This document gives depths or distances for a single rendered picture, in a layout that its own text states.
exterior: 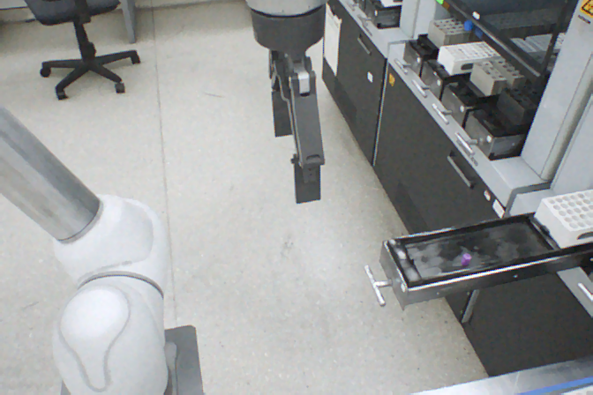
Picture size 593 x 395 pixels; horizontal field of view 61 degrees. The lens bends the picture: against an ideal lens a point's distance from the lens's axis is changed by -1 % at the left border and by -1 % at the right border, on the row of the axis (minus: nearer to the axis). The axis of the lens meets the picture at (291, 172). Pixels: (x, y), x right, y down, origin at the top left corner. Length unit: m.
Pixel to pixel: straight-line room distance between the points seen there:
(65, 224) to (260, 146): 1.83
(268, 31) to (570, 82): 0.95
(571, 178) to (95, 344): 1.10
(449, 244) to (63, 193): 0.76
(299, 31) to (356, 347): 1.50
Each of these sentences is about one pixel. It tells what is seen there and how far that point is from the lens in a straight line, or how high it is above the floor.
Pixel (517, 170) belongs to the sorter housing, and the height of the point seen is 0.73.
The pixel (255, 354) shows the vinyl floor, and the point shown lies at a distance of 1.86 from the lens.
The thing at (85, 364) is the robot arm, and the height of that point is 0.93.
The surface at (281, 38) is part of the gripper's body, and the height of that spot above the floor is 1.40.
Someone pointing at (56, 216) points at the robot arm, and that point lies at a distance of 0.90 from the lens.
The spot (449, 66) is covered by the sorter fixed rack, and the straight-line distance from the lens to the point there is 1.69.
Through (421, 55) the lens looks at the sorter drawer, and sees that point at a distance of 1.80.
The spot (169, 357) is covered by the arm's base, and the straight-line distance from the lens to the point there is 1.05.
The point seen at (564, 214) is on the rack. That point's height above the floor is 0.86.
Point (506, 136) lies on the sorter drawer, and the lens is 1.48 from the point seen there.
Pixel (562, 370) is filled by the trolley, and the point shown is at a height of 0.82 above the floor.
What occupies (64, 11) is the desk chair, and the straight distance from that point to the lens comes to 3.07.
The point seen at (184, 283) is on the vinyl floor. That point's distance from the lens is 2.06.
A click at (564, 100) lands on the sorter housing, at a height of 0.97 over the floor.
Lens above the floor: 1.62
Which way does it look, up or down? 41 degrees down
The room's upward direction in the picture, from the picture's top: straight up
